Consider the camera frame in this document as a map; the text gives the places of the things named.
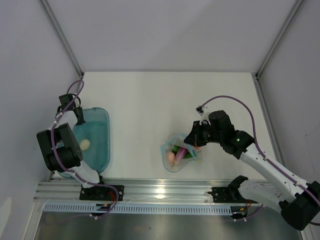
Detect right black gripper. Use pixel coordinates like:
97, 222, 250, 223
184, 120, 223, 147

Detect green toy chili pepper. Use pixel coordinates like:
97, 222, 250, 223
183, 153, 193, 159

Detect purple toy eggplant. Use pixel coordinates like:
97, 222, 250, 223
172, 147, 189, 166

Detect green toy bell pepper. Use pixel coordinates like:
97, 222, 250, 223
172, 145, 180, 154

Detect clear zip top bag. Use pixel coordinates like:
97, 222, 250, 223
160, 133, 202, 173

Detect pink toy egg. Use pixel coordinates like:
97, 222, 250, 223
166, 152, 175, 164

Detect white toy egg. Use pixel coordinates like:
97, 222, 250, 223
79, 139, 91, 151

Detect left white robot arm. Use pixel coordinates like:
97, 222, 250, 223
36, 93, 109, 200

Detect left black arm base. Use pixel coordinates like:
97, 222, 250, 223
79, 185, 125, 202

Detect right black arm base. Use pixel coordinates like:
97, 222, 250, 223
207, 186, 249, 204

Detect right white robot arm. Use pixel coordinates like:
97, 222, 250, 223
184, 110, 320, 231

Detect teal plastic tray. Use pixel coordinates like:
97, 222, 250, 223
55, 107, 111, 174

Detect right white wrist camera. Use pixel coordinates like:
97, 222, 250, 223
196, 105, 210, 116

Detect aluminium mounting rail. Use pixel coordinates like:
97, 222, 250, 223
33, 177, 307, 207

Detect left aluminium frame post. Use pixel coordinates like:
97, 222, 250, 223
38, 0, 84, 79

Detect aluminium frame post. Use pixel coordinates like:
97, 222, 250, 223
255, 0, 307, 80
38, 0, 84, 79

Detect white slotted cable duct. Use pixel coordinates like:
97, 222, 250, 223
43, 202, 233, 216

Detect right aluminium frame post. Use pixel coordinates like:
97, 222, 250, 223
255, 0, 307, 80

